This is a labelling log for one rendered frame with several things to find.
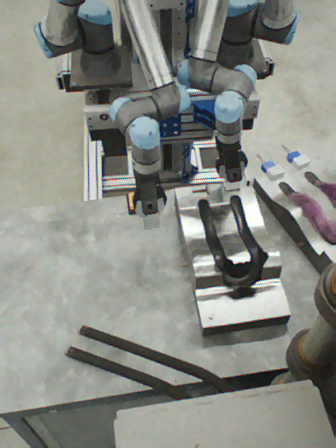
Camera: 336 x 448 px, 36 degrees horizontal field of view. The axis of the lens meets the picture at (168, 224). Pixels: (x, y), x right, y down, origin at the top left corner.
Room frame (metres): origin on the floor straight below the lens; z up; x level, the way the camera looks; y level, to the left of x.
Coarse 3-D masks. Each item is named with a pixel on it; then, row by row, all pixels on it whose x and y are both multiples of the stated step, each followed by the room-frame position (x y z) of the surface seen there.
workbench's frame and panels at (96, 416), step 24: (192, 384) 0.48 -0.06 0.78; (240, 384) 0.53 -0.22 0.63; (264, 384) 0.54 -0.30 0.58; (48, 408) 0.42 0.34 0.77; (72, 408) 0.45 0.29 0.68; (96, 408) 0.47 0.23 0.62; (120, 408) 0.48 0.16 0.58; (24, 432) 0.42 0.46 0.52; (48, 432) 0.44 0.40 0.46; (72, 432) 0.45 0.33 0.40; (96, 432) 0.46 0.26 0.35
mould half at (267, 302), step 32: (192, 192) 1.09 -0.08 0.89; (224, 192) 1.09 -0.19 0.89; (192, 224) 0.96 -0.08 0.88; (224, 224) 0.96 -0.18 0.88; (256, 224) 0.96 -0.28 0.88; (192, 256) 0.81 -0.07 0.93; (192, 288) 0.77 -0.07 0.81; (224, 288) 0.74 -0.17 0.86; (256, 288) 0.74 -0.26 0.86; (224, 320) 0.64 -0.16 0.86; (256, 320) 0.64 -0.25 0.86
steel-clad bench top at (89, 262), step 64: (0, 256) 0.90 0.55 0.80; (64, 256) 0.90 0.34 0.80; (128, 256) 0.90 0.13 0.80; (0, 320) 0.68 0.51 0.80; (64, 320) 0.67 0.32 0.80; (128, 320) 0.67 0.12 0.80; (192, 320) 0.67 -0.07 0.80; (0, 384) 0.48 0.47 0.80; (64, 384) 0.48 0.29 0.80; (128, 384) 0.48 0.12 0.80
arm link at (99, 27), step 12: (84, 12) 1.54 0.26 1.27; (96, 12) 1.55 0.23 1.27; (108, 12) 1.57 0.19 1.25; (84, 24) 1.52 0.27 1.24; (96, 24) 1.52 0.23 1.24; (108, 24) 1.55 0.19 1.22; (84, 36) 1.50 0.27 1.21; (96, 36) 1.52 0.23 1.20; (108, 36) 1.54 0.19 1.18; (96, 48) 1.52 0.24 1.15
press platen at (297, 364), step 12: (300, 336) 0.40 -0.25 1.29; (288, 348) 0.38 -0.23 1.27; (300, 348) 0.37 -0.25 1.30; (288, 360) 0.36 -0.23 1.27; (300, 360) 0.35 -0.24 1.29; (300, 372) 0.33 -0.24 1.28; (312, 372) 0.33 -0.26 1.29; (324, 372) 0.33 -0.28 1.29; (312, 384) 0.31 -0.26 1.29; (324, 384) 0.31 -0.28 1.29; (324, 396) 0.29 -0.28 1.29
